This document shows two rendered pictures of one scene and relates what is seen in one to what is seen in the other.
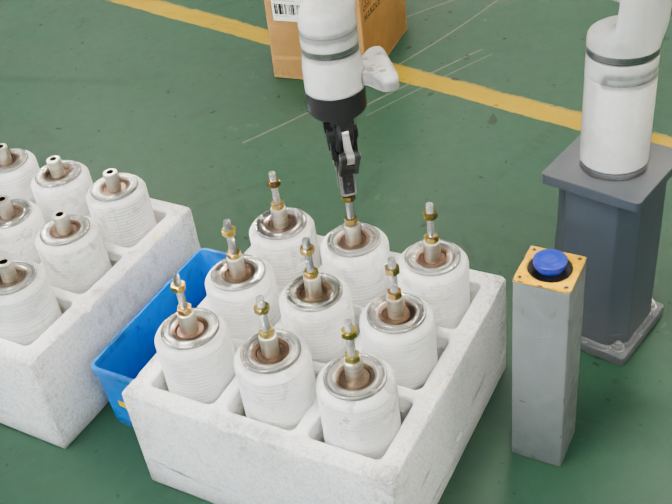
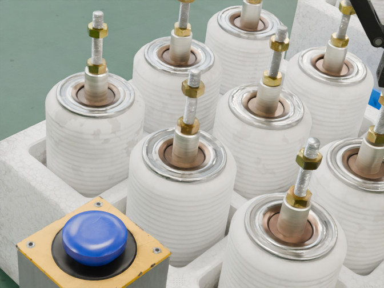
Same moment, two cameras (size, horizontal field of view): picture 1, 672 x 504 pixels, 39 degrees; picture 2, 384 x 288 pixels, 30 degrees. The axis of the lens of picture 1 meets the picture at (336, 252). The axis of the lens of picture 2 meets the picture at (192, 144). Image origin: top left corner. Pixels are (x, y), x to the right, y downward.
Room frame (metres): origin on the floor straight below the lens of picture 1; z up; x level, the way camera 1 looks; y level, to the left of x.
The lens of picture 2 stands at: (0.95, -0.55, 0.65)
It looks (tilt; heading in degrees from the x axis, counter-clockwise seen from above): 38 degrees down; 96
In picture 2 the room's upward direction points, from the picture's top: 8 degrees clockwise
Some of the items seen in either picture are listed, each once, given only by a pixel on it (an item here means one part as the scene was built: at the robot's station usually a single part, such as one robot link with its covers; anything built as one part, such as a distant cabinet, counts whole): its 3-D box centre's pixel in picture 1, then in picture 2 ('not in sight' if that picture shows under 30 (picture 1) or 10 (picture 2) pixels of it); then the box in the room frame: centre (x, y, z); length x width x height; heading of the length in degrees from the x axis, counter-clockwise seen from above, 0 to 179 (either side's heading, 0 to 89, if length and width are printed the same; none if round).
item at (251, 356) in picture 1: (270, 351); (179, 56); (0.85, 0.10, 0.25); 0.08 x 0.08 x 0.01
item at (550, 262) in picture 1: (550, 264); (94, 242); (0.86, -0.25, 0.32); 0.04 x 0.04 x 0.02
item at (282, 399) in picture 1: (281, 402); (171, 124); (0.85, 0.10, 0.16); 0.10 x 0.10 x 0.18
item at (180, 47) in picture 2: (269, 344); (180, 46); (0.85, 0.10, 0.26); 0.02 x 0.02 x 0.03
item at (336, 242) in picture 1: (353, 240); (367, 165); (1.05, -0.03, 0.25); 0.08 x 0.08 x 0.01
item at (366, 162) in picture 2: (352, 232); (371, 154); (1.05, -0.03, 0.26); 0.02 x 0.02 x 0.03
